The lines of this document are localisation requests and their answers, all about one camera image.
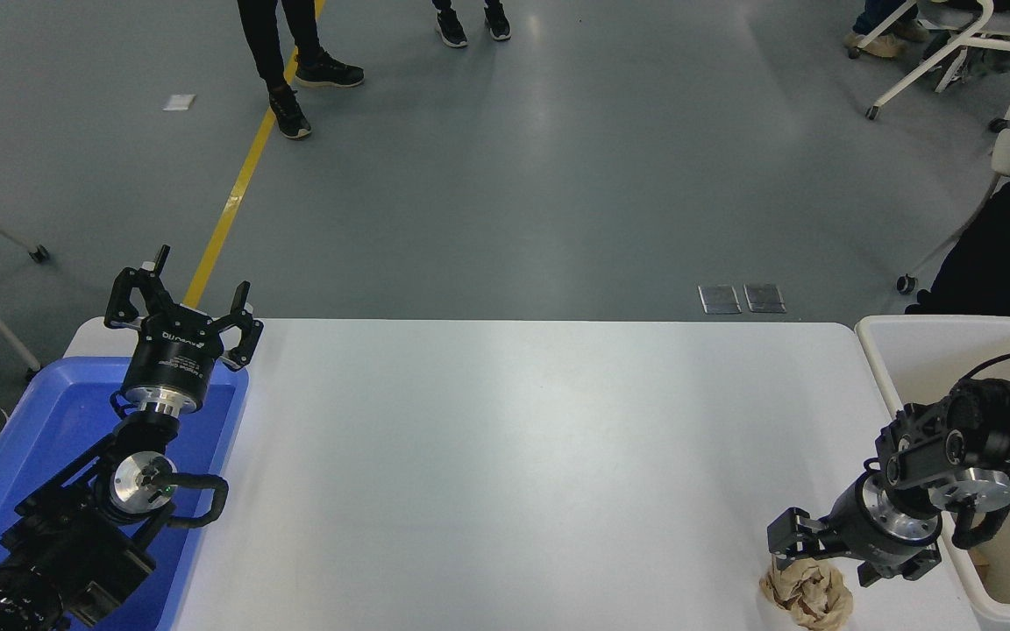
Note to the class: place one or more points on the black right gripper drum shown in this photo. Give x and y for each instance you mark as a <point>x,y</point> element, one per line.
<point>869,542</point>

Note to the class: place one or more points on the brown cardboard piece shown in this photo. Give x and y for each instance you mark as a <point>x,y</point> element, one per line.
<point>980,563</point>

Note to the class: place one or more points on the white paper scrap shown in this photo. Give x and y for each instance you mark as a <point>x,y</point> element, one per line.
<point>179,102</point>

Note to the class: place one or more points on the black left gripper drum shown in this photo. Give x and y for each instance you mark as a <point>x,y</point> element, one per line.
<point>174,359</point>

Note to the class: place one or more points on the large pale plastic bin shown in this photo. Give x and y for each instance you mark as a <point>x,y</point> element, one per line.
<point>917,359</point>

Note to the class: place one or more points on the blue plastic tray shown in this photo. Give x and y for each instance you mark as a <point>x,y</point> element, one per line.
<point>40,421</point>

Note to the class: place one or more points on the tan paper ball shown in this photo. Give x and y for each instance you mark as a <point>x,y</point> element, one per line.
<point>807,598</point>

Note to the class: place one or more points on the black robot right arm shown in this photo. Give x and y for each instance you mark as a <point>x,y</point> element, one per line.
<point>987,425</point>

